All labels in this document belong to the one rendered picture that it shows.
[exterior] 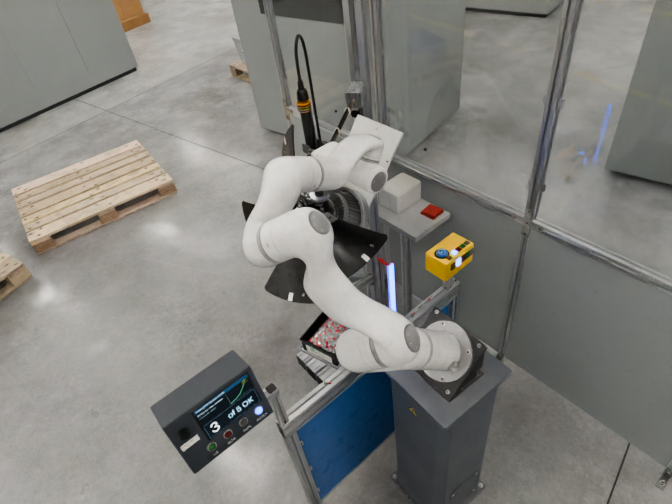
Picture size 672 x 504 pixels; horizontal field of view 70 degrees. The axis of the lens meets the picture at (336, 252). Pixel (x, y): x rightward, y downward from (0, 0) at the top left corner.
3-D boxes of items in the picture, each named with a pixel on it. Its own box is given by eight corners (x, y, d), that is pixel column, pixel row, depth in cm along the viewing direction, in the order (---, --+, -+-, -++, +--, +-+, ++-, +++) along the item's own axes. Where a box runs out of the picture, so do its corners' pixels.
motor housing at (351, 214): (316, 232, 212) (295, 228, 202) (337, 184, 207) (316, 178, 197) (351, 256, 198) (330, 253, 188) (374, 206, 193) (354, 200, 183)
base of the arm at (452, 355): (485, 353, 143) (457, 350, 129) (444, 395, 149) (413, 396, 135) (445, 308, 154) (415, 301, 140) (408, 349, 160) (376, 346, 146)
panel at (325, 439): (442, 383, 243) (447, 297, 199) (444, 385, 242) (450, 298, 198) (318, 500, 209) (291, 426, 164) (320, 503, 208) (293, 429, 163)
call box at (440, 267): (451, 251, 191) (453, 231, 184) (472, 263, 185) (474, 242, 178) (424, 272, 185) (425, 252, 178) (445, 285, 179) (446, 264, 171)
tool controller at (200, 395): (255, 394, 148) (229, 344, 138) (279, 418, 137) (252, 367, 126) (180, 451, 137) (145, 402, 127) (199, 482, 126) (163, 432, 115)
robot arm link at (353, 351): (436, 366, 132) (387, 364, 114) (381, 375, 143) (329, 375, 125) (429, 323, 136) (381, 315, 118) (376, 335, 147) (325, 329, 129)
